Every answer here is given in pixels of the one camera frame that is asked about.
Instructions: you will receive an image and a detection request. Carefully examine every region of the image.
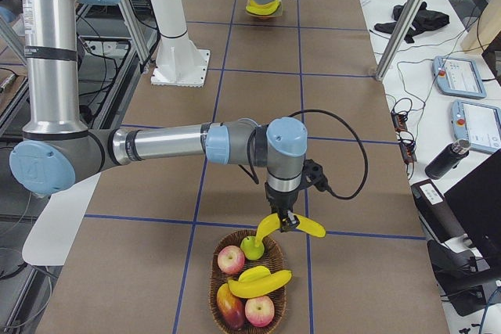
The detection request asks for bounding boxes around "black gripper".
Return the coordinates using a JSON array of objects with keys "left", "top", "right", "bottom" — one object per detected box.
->
[{"left": 265, "top": 182, "right": 299, "bottom": 232}]

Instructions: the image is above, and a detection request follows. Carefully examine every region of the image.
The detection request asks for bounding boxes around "yellow banana top basket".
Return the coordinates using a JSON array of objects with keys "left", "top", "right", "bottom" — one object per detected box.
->
[{"left": 254, "top": 213, "right": 326, "bottom": 247}]

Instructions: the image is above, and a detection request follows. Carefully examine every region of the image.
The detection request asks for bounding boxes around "yellow banana basket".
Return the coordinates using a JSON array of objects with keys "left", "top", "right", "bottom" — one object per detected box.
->
[
  {"left": 254, "top": 213, "right": 326, "bottom": 247},
  {"left": 228, "top": 270, "right": 293, "bottom": 299}
]

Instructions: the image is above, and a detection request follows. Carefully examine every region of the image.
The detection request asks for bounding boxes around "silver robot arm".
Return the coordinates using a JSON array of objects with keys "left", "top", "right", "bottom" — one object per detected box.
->
[{"left": 9, "top": 0, "right": 307, "bottom": 232}]

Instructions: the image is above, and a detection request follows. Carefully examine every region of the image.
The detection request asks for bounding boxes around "grey square plate orange rim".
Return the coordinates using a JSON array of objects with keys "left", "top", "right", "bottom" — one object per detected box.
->
[{"left": 245, "top": 0, "right": 285, "bottom": 22}]

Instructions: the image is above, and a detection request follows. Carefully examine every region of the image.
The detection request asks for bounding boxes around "wicker fruit basket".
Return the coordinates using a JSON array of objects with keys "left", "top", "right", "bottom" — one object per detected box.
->
[{"left": 209, "top": 229, "right": 293, "bottom": 333}]

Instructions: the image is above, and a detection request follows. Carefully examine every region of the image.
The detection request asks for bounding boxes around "yellow banana front basket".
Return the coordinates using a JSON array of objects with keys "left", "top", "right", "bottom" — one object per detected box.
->
[{"left": 228, "top": 270, "right": 293, "bottom": 299}]

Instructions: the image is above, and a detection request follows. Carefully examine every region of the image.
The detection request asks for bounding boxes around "green pear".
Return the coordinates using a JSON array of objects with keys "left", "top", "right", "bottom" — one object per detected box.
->
[{"left": 240, "top": 235, "right": 265, "bottom": 260}]

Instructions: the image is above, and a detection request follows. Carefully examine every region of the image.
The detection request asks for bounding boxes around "pink apple back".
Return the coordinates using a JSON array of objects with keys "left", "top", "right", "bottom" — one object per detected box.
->
[{"left": 217, "top": 246, "right": 246, "bottom": 275}]

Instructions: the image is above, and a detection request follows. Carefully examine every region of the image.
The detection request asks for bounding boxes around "pink apple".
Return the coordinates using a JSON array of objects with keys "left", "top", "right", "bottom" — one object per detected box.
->
[
  {"left": 244, "top": 296, "right": 275, "bottom": 328},
  {"left": 217, "top": 246, "right": 246, "bottom": 275}
]

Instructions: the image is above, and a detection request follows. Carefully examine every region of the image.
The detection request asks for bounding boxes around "pink apple front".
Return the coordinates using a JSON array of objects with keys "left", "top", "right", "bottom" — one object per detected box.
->
[{"left": 244, "top": 296, "right": 275, "bottom": 328}]

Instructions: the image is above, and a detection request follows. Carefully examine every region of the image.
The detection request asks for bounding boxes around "red yellow mango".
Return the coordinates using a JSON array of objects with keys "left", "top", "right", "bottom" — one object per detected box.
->
[{"left": 216, "top": 283, "right": 246, "bottom": 330}]

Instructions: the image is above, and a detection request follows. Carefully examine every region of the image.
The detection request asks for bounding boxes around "black cloth bag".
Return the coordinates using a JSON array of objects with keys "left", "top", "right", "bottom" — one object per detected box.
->
[{"left": 374, "top": 2, "right": 449, "bottom": 44}]

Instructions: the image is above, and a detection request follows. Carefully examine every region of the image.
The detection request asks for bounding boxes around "black water bottle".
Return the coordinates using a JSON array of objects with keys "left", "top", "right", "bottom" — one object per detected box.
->
[{"left": 424, "top": 138, "right": 470, "bottom": 180}]

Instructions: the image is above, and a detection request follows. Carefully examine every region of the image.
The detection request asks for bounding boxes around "black monitor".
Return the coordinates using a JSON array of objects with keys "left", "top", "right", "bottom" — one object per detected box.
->
[{"left": 445, "top": 151, "right": 501, "bottom": 267}]

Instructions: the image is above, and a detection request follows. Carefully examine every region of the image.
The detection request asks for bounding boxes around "upper blue teach pendant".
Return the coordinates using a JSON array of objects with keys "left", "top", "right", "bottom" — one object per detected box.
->
[{"left": 432, "top": 56, "right": 487, "bottom": 99}]

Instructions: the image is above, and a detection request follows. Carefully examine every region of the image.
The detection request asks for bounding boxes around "blue teach pendant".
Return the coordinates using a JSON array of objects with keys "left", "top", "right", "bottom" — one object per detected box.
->
[
  {"left": 432, "top": 56, "right": 487, "bottom": 99},
  {"left": 451, "top": 100, "right": 500, "bottom": 154}
]

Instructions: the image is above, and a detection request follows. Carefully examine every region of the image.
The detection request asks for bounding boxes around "lower blue teach pendant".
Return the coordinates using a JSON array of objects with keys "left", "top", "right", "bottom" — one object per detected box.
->
[{"left": 451, "top": 100, "right": 500, "bottom": 154}]

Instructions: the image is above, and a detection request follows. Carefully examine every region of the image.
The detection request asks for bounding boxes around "white chair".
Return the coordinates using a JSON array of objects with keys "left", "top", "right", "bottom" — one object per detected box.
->
[{"left": 22, "top": 174, "right": 100, "bottom": 266}]

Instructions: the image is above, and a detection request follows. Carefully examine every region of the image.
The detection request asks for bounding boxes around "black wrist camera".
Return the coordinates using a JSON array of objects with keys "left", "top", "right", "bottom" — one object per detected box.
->
[{"left": 301, "top": 159, "right": 329, "bottom": 192}]

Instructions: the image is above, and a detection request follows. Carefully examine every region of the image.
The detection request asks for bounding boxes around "aluminium frame post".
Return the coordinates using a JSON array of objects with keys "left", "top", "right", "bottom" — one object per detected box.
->
[{"left": 372, "top": 0, "right": 449, "bottom": 82}]

